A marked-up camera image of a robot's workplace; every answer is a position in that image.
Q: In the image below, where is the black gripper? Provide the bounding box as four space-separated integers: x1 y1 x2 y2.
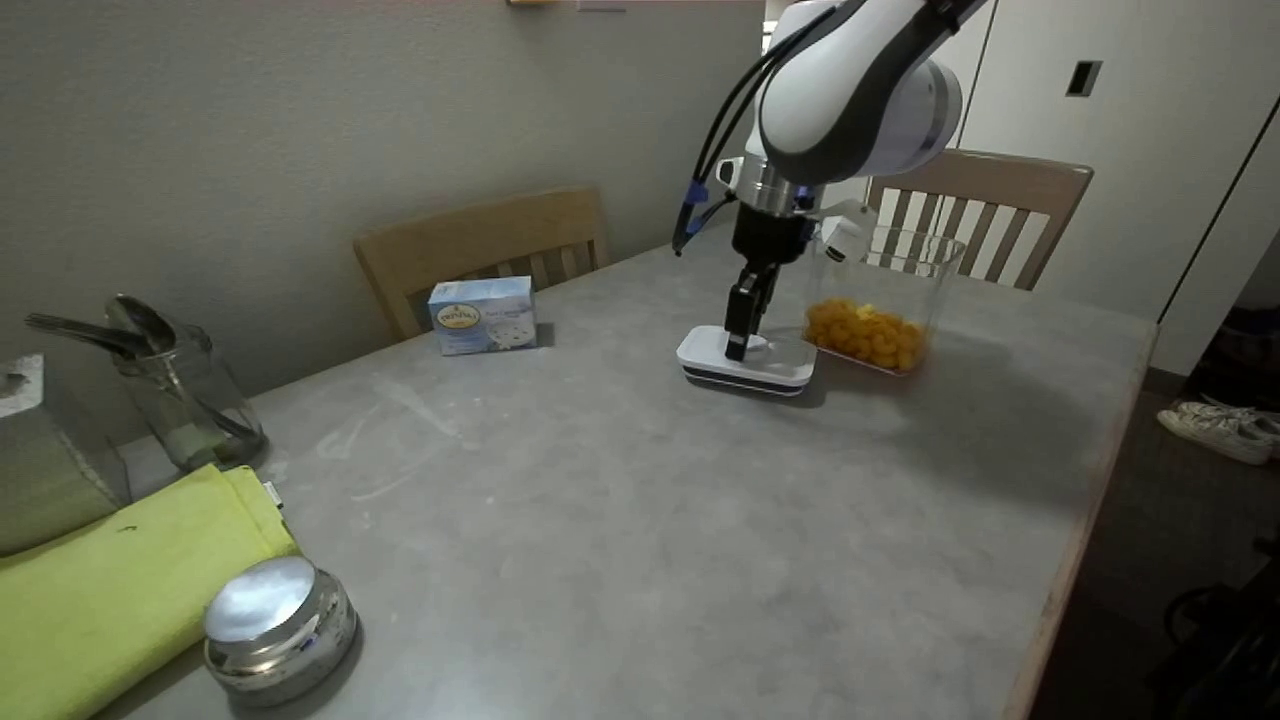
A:
719 199 817 368

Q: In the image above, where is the white lid with round button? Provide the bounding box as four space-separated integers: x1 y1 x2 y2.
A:
673 320 818 401

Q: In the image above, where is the clear plastic container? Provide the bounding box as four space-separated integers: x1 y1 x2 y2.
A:
801 233 972 383

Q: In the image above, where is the brown wooden slatted chair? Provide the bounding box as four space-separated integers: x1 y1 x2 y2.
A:
864 142 1094 296

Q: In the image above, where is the small blue cardboard box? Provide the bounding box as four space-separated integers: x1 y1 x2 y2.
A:
425 271 539 360

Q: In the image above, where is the wooden chair with solid backrest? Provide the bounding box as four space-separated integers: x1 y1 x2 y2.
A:
350 182 612 342

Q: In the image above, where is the white sneaker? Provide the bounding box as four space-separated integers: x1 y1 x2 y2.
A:
1156 401 1273 469
1215 394 1280 442

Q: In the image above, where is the round silver metal tin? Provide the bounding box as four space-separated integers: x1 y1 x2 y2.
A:
198 553 365 708

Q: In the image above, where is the green cloth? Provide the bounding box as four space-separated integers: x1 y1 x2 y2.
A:
0 458 300 720

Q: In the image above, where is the clear plastic bin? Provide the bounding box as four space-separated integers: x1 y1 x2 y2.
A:
0 351 137 555

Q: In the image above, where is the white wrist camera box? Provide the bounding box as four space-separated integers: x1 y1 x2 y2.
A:
811 213 864 267

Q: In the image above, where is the black cable with blue plug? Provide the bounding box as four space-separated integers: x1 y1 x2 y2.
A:
666 15 817 259

